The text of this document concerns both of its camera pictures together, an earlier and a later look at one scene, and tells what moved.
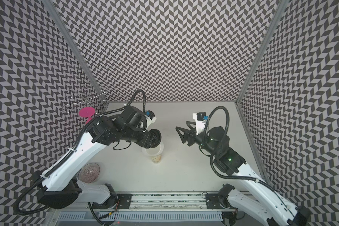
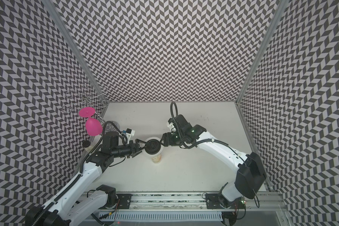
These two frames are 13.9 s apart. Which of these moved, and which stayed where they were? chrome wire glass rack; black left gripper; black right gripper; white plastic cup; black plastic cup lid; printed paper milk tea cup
Moved: black left gripper; black plastic cup lid; black right gripper
Stayed: chrome wire glass rack; white plastic cup; printed paper milk tea cup
